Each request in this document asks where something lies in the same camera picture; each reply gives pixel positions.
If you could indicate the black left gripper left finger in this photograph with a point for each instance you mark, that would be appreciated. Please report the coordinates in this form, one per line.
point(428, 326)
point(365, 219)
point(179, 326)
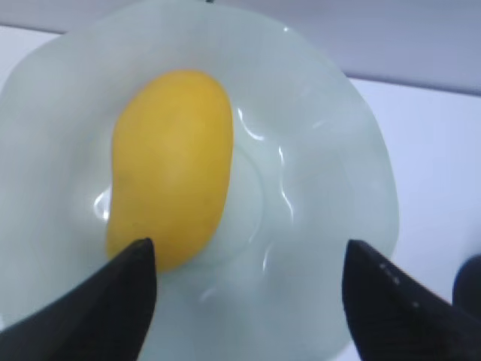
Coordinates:
point(105, 318)

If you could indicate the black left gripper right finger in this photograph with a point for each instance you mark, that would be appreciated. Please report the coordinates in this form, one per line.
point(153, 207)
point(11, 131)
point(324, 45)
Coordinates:
point(391, 316)

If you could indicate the black mesh pen holder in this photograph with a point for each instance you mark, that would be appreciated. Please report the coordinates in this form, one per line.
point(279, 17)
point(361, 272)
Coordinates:
point(466, 288)

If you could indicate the yellow mango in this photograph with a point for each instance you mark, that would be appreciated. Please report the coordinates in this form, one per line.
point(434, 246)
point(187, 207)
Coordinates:
point(172, 151)

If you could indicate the pale green wavy glass plate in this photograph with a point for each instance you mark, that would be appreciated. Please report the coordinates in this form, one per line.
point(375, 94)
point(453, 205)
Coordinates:
point(310, 172)

